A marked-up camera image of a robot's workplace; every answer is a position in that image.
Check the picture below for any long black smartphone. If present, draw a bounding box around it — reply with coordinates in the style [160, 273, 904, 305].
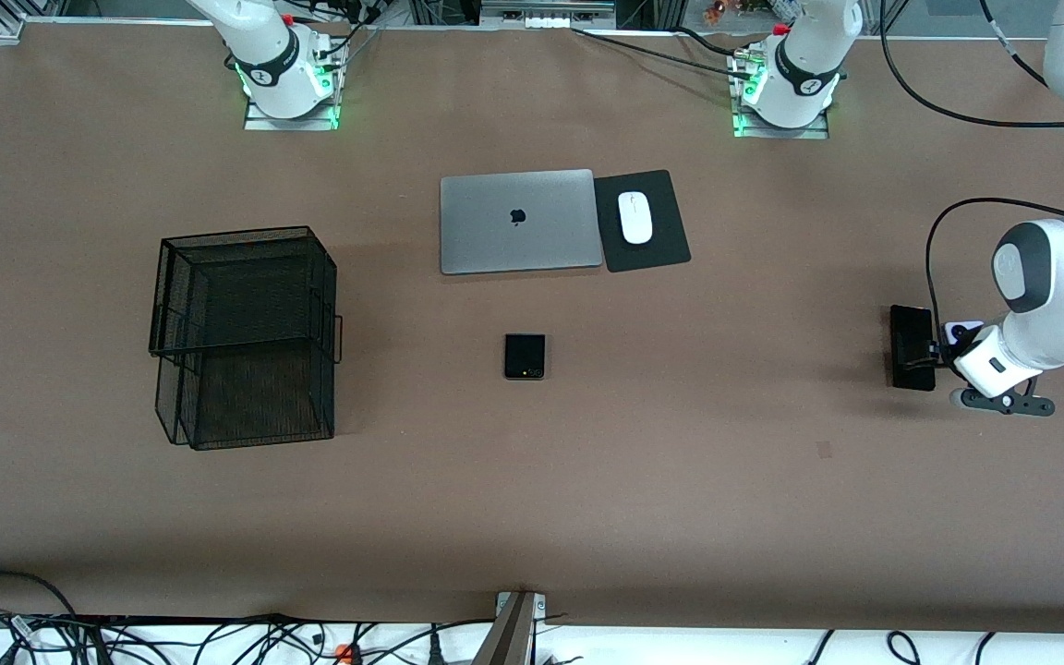
[889, 304, 938, 393]

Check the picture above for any small black flip phone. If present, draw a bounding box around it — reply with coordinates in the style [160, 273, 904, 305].
[504, 333, 547, 381]

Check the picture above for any black mouse pad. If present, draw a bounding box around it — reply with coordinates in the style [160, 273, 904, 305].
[593, 169, 692, 273]

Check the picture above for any white computer mouse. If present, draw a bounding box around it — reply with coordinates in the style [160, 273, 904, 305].
[618, 191, 654, 246]

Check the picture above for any silver closed laptop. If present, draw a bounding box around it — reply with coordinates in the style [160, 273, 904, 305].
[440, 169, 605, 276]

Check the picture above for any grey power strip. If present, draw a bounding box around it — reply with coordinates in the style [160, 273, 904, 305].
[481, 0, 616, 30]

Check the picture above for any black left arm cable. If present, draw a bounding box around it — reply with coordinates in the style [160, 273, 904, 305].
[880, 0, 1064, 352]

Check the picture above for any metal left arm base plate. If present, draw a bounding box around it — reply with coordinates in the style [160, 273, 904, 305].
[733, 102, 830, 140]

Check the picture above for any black cable on table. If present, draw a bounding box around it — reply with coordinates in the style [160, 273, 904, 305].
[572, 27, 755, 80]

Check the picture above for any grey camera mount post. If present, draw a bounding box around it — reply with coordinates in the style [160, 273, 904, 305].
[472, 591, 547, 665]

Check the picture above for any black wire mesh organizer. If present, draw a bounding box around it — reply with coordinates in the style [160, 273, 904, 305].
[149, 225, 345, 452]

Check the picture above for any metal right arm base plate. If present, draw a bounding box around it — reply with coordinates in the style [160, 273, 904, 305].
[244, 92, 341, 131]

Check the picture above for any black looped floor cable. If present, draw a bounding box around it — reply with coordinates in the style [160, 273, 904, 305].
[0, 570, 82, 665]

